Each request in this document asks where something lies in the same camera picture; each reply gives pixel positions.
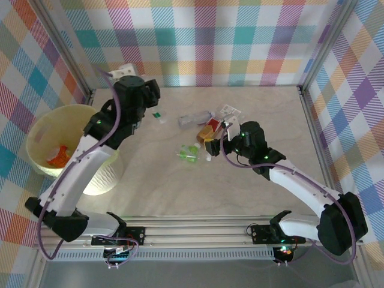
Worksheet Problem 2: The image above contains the crushed bright green label bottle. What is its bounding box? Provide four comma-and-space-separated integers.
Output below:
176, 142, 202, 164

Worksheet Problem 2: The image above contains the clear purple tinted bottle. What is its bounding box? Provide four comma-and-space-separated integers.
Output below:
178, 110, 216, 130

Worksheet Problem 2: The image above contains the clear plastic packet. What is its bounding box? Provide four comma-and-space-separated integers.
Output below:
216, 103, 243, 121

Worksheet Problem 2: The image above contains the pale yellow plastic bin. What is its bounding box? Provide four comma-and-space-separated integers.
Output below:
25, 104, 124, 196

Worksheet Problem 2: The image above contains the right controller board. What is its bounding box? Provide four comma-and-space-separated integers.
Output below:
274, 244, 295, 266

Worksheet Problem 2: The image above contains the controller board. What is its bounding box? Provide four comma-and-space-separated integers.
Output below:
274, 244, 295, 266
103, 245, 134, 269

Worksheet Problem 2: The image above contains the left controller board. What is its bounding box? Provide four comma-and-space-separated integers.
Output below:
103, 245, 134, 269

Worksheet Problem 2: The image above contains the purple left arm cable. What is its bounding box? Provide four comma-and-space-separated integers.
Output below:
37, 67, 142, 268

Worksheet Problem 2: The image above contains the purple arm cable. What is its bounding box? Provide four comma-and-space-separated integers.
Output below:
220, 125, 358, 268
37, 67, 142, 268

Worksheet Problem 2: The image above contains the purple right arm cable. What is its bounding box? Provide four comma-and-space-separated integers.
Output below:
220, 125, 358, 268

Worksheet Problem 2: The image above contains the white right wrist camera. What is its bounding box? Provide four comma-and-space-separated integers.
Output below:
222, 115, 241, 142

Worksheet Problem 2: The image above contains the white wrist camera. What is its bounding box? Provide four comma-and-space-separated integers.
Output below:
222, 115, 241, 142
108, 62, 138, 79

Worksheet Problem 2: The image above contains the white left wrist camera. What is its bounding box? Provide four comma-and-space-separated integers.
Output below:
108, 62, 138, 79

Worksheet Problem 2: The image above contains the aluminium right side rail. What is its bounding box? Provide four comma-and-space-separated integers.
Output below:
298, 86, 346, 199

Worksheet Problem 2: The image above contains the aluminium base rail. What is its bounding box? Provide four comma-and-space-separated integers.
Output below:
32, 215, 365, 250

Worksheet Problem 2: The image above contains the aluminium left frame post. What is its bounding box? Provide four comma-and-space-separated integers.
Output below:
31, 0, 97, 103

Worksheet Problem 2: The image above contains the aluminium frame post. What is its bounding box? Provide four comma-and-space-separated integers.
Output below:
298, 0, 359, 92
31, 0, 97, 103

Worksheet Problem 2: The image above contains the grey slotted cable duct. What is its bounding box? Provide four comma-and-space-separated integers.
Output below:
47, 250, 277, 262

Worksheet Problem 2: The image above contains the aluminium right frame post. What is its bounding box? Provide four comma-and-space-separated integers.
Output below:
298, 0, 359, 92

